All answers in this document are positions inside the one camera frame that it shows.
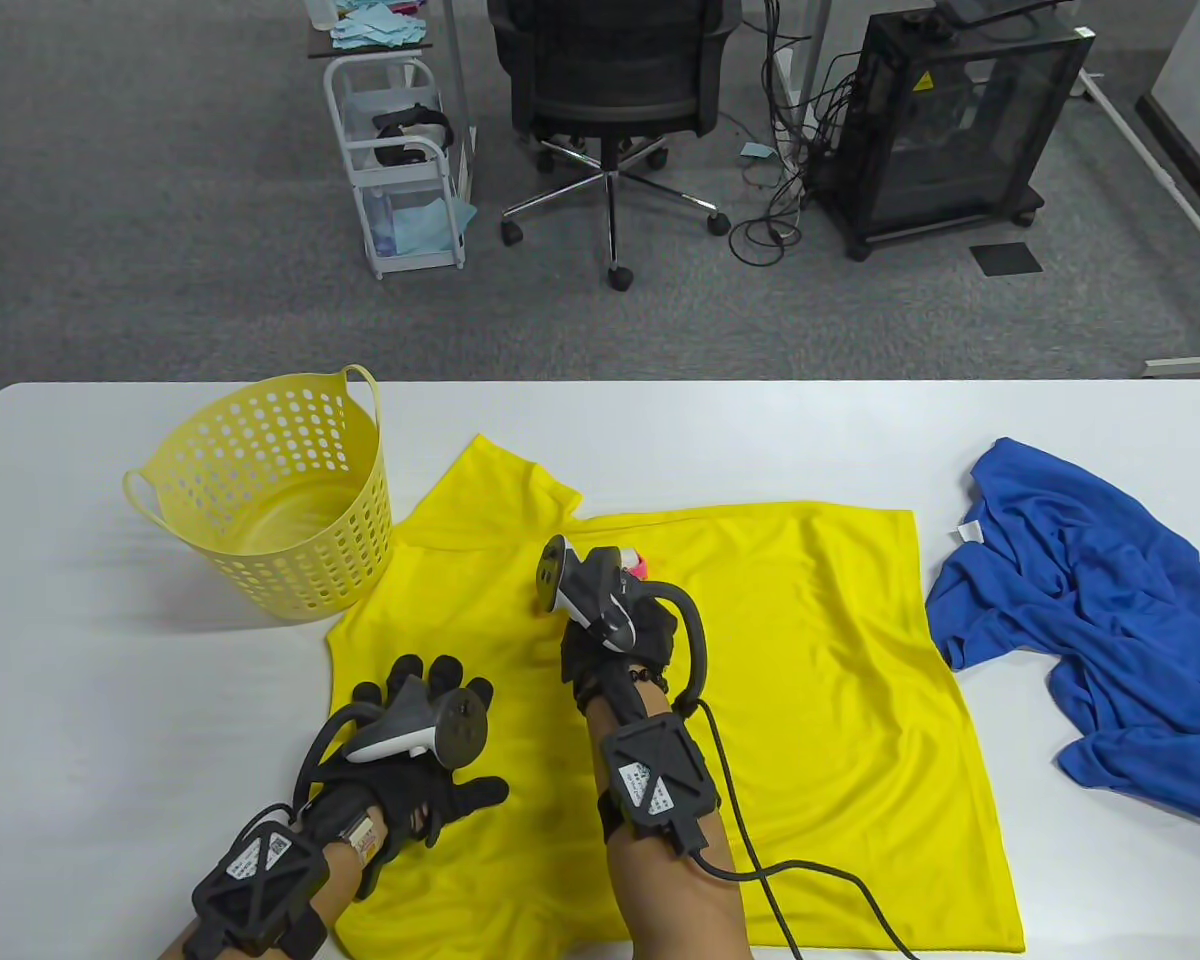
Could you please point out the person's right hand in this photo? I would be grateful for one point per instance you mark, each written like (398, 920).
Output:
(600, 670)

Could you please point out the person's left hand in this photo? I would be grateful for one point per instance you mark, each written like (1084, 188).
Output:
(440, 790)

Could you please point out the pink lint roller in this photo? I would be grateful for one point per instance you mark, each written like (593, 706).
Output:
(635, 563)

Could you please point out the yellow t-shirt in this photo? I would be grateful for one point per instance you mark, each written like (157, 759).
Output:
(810, 650)

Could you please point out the blue t-shirt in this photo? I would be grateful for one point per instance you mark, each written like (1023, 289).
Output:
(1110, 620)

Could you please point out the person's right forearm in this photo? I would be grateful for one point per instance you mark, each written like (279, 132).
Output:
(670, 880)

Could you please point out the person's left forearm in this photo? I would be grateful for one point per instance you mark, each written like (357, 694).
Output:
(345, 870)

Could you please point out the grey left hand controller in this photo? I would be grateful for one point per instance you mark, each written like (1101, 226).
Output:
(460, 730)

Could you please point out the grey hand controller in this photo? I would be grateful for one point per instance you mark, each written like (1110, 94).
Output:
(460, 730)
(590, 590)

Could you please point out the grey right hand controller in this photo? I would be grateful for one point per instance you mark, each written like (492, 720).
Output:
(590, 590)

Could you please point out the yellow perforated plastic basket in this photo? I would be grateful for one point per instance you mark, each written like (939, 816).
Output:
(260, 530)

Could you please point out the light blue cloth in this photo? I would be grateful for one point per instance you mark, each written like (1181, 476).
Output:
(425, 228)

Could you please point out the light blue paper scrap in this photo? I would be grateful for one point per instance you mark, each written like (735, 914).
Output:
(757, 151)

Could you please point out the black headset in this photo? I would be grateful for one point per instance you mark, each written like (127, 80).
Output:
(410, 130)

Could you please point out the black floor plate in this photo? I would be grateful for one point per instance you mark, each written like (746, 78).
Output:
(1005, 258)

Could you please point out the black office chair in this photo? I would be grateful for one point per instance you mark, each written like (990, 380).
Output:
(610, 60)

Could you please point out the white rolling cart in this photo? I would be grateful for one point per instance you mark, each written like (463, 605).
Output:
(335, 110)

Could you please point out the black equipment cabinet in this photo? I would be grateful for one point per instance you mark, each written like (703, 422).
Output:
(960, 140)

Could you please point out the white desk leg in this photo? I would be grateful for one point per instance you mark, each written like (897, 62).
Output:
(810, 60)

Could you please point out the pile of light blue cloths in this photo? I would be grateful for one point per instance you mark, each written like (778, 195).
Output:
(380, 28)

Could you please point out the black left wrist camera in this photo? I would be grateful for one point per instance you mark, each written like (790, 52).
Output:
(255, 885)

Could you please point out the white desk base frame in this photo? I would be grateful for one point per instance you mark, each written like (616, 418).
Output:
(1160, 170)

